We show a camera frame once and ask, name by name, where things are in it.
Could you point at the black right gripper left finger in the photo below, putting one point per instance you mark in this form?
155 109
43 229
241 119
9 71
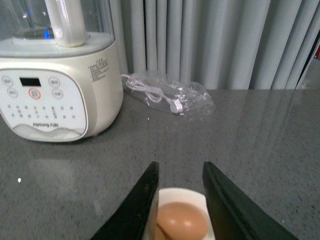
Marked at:
136 217

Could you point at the white round bowl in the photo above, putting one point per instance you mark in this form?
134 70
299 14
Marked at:
181 195

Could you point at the brown egg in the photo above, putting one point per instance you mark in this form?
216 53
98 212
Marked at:
180 221

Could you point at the clear plastic bag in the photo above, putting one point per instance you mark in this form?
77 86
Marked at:
163 93

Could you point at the white Joyoung blender appliance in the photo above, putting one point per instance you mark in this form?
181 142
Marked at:
60 77

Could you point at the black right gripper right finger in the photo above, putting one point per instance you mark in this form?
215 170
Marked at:
233 215

